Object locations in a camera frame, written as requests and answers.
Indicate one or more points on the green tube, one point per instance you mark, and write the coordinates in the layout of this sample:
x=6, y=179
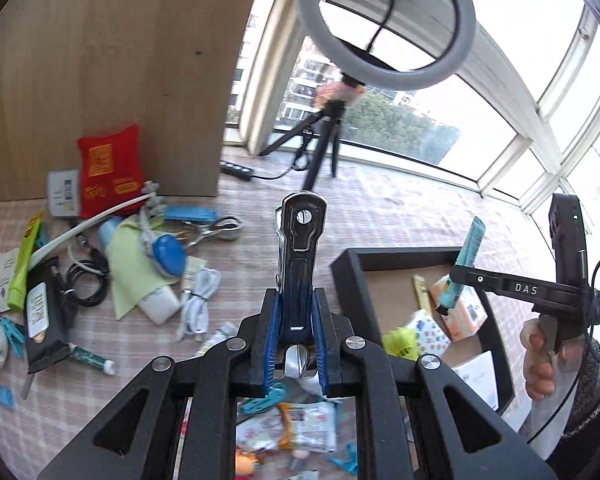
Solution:
x=18, y=284

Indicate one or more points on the white polka-dot Vinda tissue pack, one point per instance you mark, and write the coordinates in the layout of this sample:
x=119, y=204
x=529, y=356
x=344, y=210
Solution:
x=429, y=336

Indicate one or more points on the black tripod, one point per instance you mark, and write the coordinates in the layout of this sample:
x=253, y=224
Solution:
x=321, y=130

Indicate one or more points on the blue plastic clothes peg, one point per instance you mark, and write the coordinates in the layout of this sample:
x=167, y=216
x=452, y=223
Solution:
x=14, y=336

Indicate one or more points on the teal clothes peg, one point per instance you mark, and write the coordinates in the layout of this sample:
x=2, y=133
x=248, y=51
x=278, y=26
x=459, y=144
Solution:
x=254, y=406

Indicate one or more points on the yellow shuttlecock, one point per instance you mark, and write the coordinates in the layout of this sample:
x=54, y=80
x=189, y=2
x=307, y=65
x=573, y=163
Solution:
x=401, y=343

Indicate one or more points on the black power strip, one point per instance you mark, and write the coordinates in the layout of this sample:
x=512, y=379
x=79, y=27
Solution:
x=235, y=170

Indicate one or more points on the white snack packet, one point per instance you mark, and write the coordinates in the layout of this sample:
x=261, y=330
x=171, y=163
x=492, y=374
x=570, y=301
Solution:
x=290, y=426

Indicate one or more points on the light green cleaning cloth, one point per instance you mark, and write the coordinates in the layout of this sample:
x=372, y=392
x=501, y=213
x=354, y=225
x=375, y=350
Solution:
x=134, y=275

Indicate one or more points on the red fabric pouch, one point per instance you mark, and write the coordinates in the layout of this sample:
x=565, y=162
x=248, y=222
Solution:
x=110, y=170

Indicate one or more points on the wooden backboard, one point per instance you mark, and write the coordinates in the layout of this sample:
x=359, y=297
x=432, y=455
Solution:
x=72, y=68

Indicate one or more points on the small cream tube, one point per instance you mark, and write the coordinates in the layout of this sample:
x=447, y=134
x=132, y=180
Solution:
x=226, y=331

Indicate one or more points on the grey plush cable holder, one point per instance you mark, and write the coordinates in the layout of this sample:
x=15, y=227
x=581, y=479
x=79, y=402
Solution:
x=155, y=206

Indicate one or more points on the blue flat clip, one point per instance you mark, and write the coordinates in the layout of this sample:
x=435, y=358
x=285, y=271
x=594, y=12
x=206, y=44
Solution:
x=190, y=213

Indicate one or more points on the blue round case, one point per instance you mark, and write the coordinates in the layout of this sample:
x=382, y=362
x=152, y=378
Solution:
x=169, y=255

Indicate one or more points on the white paper sachet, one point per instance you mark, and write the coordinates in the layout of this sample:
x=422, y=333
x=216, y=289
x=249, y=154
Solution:
x=8, y=262

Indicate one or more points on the ring light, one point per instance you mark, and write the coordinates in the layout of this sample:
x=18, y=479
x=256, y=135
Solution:
x=444, y=29

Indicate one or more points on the silver metal tongs clip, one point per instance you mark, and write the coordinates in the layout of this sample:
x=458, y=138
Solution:
x=226, y=229

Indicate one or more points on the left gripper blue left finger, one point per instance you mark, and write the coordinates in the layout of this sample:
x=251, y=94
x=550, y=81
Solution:
x=271, y=339

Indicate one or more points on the orange tissue pack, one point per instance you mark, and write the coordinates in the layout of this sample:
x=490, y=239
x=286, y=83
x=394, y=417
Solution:
x=465, y=319

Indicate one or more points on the light blue cream tube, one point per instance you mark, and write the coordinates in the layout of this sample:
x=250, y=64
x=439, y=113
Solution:
x=452, y=288

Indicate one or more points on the black sachet with white label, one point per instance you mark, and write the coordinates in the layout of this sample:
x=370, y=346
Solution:
x=44, y=320

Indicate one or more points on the orange red toy figure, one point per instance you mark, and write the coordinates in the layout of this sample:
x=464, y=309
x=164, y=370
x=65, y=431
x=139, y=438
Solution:
x=246, y=464

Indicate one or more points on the person's right hand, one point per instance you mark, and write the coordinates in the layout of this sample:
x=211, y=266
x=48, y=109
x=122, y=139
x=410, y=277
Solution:
x=539, y=366

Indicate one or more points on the black wooden tray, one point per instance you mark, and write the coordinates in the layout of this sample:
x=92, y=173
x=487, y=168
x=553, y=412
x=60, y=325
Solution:
x=376, y=293

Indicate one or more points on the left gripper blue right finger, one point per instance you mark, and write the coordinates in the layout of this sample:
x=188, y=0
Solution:
x=319, y=343

